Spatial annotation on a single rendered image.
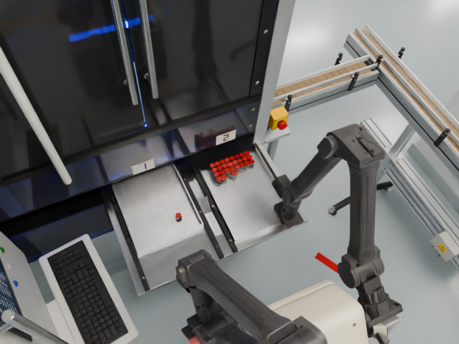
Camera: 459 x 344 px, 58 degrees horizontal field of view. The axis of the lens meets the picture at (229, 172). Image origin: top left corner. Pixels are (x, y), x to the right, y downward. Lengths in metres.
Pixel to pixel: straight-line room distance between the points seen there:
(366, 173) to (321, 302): 0.32
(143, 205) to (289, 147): 1.51
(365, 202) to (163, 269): 0.79
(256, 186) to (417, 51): 2.54
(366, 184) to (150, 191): 0.92
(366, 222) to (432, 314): 1.66
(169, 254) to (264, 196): 0.44
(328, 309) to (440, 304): 1.77
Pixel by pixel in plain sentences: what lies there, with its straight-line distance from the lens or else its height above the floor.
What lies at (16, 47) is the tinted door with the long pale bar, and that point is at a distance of 1.09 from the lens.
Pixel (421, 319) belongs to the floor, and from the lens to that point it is 2.68.
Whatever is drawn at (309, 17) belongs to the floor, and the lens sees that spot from 3.91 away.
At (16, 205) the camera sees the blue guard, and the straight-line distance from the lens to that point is 1.56.
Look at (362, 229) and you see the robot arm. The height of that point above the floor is 1.39.
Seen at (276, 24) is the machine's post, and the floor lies 1.52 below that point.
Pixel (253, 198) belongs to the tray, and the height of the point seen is 0.88.
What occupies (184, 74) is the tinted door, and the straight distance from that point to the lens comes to 1.29.
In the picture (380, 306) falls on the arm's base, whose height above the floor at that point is 1.23.
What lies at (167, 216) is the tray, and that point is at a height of 0.88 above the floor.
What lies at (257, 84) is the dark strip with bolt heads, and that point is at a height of 1.27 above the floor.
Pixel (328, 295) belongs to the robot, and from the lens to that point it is 1.07.
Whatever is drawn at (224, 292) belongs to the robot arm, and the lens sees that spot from 0.89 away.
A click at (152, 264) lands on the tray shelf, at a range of 1.55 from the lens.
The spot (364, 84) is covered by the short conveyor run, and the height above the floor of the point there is 0.88.
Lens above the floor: 2.34
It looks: 59 degrees down
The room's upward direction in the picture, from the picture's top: 6 degrees clockwise
